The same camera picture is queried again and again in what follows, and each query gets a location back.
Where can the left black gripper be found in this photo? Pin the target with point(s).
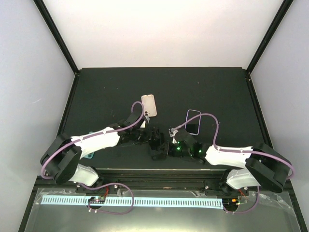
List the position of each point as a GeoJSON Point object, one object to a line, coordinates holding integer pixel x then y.
{"type": "Point", "coordinates": [148, 135]}

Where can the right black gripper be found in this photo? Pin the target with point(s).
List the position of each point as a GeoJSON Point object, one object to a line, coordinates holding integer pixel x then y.
{"type": "Point", "coordinates": [169, 150]}

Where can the black phone case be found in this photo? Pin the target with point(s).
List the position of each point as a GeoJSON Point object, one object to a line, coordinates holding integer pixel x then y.
{"type": "Point", "coordinates": [158, 152]}

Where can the beige phone case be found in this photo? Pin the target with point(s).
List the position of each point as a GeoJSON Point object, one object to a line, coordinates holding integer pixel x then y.
{"type": "Point", "coordinates": [148, 102]}

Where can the lavender phone case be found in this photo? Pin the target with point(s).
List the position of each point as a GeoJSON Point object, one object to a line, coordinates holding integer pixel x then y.
{"type": "Point", "coordinates": [190, 114]}

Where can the teal phone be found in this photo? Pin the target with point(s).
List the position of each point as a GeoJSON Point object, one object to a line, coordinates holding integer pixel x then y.
{"type": "Point", "coordinates": [90, 155]}

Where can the black wallet pouch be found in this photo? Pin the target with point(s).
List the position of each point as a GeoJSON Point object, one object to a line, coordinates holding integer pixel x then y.
{"type": "Point", "coordinates": [157, 136]}

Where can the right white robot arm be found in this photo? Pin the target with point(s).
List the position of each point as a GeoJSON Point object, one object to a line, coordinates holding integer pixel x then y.
{"type": "Point", "coordinates": [252, 166]}

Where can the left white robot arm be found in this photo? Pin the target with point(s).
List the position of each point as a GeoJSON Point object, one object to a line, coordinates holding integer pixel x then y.
{"type": "Point", "coordinates": [61, 161]}

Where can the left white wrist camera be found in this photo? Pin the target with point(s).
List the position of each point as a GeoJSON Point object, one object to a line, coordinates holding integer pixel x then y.
{"type": "Point", "coordinates": [145, 122]}

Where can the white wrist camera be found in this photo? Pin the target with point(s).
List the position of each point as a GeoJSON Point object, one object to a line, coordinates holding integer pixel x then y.
{"type": "Point", "coordinates": [172, 133]}
{"type": "Point", "coordinates": [145, 122]}

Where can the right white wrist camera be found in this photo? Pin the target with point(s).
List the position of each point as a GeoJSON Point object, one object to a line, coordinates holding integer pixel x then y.
{"type": "Point", "coordinates": [172, 133]}

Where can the black aluminium front rail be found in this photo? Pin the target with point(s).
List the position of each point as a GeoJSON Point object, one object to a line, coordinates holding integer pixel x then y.
{"type": "Point", "coordinates": [209, 182]}

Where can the white slotted cable duct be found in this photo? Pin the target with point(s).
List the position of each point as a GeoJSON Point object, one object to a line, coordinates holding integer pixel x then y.
{"type": "Point", "coordinates": [212, 203]}

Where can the left black frame post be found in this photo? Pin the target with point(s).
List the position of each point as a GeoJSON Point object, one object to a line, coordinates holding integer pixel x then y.
{"type": "Point", "coordinates": [56, 34]}

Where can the black frame post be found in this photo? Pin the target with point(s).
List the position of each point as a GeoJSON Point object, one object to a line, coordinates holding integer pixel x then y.
{"type": "Point", "coordinates": [279, 16]}
{"type": "Point", "coordinates": [56, 34]}

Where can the right black frame post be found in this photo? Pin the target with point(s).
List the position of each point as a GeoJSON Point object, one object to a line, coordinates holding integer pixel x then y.
{"type": "Point", "coordinates": [279, 16]}

